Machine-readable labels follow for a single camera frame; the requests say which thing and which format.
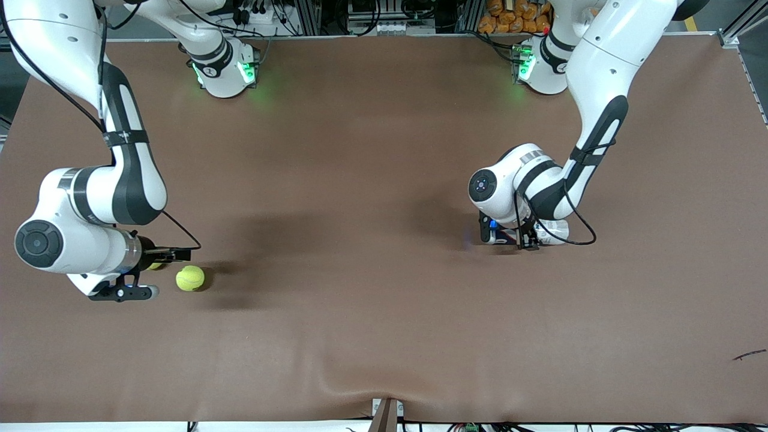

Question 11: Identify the silver blue tennis ball can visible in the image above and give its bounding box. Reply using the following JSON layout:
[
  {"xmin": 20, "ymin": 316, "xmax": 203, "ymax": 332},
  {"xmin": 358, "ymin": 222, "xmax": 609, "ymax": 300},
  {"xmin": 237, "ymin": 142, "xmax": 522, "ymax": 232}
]
[{"xmin": 484, "ymin": 219, "xmax": 569, "ymax": 247}]

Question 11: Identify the brown table mat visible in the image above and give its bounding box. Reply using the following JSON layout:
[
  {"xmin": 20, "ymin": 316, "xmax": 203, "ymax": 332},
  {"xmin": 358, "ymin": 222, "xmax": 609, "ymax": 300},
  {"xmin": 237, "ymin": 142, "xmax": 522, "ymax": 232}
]
[{"xmin": 0, "ymin": 33, "xmax": 768, "ymax": 424}]

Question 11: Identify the pile of orange objects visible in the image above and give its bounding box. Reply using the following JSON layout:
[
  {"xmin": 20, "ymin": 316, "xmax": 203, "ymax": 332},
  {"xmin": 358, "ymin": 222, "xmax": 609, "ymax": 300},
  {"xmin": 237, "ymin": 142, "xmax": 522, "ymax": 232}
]
[{"xmin": 478, "ymin": 0, "xmax": 553, "ymax": 34}]

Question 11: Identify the white strip with black plugs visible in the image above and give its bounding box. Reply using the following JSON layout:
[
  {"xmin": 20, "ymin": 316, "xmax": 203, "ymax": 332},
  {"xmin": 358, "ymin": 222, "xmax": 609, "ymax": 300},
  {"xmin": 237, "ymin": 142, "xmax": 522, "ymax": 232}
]
[{"xmin": 231, "ymin": 0, "xmax": 283, "ymax": 25}]

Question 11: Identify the grey metal equipment box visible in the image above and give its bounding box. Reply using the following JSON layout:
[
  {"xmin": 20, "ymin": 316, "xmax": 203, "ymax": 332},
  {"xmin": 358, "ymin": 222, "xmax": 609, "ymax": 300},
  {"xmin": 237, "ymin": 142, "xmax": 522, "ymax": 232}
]
[{"xmin": 348, "ymin": 0, "xmax": 436, "ymax": 22}]

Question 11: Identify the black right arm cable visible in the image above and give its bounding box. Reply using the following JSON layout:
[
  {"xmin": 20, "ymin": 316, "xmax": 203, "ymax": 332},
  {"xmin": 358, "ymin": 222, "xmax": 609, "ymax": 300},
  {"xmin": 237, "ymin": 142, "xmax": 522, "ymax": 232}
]
[{"xmin": 0, "ymin": 0, "xmax": 202, "ymax": 250}]

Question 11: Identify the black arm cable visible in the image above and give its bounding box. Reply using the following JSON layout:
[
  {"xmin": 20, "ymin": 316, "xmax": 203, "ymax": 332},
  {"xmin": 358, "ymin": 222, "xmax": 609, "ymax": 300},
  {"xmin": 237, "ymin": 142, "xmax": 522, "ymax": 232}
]
[
  {"xmin": 513, "ymin": 139, "xmax": 617, "ymax": 247},
  {"xmin": 0, "ymin": 0, "xmax": 202, "ymax": 250}
]

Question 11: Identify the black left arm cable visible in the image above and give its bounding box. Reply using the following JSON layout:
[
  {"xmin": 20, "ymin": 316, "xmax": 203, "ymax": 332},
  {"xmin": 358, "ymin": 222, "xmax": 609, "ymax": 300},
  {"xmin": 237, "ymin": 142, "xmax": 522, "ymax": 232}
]
[{"xmin": 513, "ymin": 139, "xmax": 617, "ymax": 247}]

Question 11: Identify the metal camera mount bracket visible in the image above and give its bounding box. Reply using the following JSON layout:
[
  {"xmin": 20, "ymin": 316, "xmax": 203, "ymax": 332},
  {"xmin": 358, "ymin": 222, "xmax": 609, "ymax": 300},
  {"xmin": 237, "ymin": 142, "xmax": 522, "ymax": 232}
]
[{"xmin": 371, "ymin": 397, "xmax": 404, "ymax": 432}]

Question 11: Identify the aluminium frame post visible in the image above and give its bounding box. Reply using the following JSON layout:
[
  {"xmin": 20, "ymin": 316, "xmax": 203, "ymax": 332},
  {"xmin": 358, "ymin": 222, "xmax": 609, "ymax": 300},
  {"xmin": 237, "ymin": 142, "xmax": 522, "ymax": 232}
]
[
  {"xmin": 459, "ymin": 0, "xmax": 484, "ymax": 34},
  {"xmin": 294, "ymin": 0, "xmax": 322, "ymax": 35}
]

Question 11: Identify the aluminium frame profile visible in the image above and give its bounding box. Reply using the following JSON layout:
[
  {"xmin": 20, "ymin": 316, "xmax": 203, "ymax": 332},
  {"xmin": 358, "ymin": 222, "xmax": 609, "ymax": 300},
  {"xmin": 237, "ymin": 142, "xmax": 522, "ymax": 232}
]
[{"xmin": 717, "ymin": 0, "xmax": 768, "ymax": 49}]

